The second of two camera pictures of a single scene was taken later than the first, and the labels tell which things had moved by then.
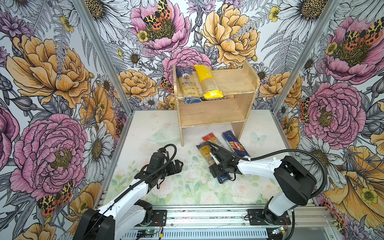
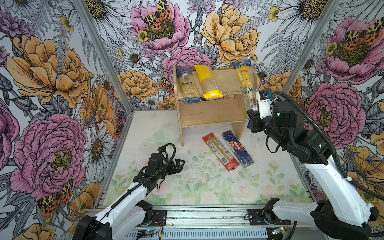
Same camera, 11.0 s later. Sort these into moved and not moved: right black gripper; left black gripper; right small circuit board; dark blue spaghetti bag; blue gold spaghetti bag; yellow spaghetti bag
Moved: right black gripper; blue gold spaghetti bag
Not moved: dark blue spaghetti bag; right small circuit board; left black gripper; yellow spaghetti bag
